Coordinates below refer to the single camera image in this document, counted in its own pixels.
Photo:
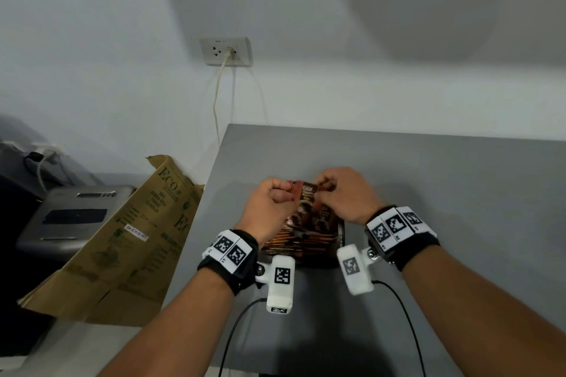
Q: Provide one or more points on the person's right hand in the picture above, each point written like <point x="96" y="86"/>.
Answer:
<point x="353" y="195"/>

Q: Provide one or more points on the person's left hand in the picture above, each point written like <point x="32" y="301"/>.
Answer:
<point x="261" y="213"/>

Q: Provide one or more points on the white wall socket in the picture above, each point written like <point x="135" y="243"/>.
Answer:
<point x="214" y="52"/>

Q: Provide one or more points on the grey appliance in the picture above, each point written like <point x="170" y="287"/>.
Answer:
<point x="70" y="217"/>

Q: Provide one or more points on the person's left forearm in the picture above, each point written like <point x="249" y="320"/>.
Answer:
<point x="168" y="332"/>

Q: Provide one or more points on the person's right forearm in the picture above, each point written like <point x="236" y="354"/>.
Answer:
<point x="477" y="319"/>

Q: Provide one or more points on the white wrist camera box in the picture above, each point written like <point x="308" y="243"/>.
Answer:
<point x="353" y="273"/>
<point x="283" y="284"/>

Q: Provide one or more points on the black wristband with marker tags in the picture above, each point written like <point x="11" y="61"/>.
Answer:
<point x="407" y="239"/>
<point x="230" y="257"/>

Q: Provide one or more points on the black tray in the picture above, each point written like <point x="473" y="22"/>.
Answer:
<point x="341" y="235"/>

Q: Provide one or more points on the brown cardboard box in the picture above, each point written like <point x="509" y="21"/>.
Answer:
<point x="119" y="262"/>

